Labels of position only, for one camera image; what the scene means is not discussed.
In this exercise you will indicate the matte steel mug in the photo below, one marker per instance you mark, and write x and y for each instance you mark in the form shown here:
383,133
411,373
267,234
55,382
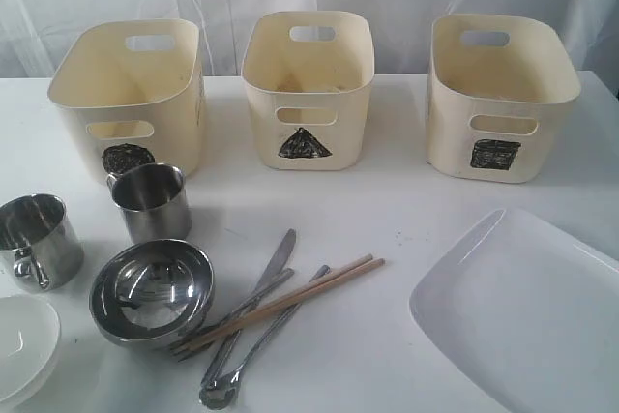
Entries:
152,200

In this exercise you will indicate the stainless steel bowl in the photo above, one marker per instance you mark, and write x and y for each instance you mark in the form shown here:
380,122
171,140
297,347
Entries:
153,294

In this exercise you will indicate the shiny steel mug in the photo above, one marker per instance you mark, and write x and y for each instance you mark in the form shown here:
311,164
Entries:
39,249

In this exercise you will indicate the white ceramic bowl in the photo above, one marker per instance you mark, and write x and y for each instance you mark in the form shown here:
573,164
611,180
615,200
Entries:
30,338

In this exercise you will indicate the steel table knife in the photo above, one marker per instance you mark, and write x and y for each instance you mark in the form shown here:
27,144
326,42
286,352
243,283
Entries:
275,265

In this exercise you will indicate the lower wooden chopstick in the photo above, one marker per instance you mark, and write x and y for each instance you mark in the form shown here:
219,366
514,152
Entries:
338,276

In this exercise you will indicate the cream bin with triangle mark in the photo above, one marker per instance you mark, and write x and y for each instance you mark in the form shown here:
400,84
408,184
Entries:
308,78

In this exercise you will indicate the cream bin with circle mark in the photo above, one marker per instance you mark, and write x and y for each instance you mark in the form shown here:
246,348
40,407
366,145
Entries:
131,92

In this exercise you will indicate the steel fork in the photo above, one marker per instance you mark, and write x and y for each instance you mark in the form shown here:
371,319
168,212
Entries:
262,291

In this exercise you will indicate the cream bin with square mark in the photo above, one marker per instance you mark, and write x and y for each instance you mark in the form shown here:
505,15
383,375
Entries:
499,90

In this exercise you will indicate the steel spoon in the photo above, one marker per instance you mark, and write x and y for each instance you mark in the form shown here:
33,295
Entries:
218,391

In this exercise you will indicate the white rectangular plate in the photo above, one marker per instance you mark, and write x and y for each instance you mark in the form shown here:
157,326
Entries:
528,313

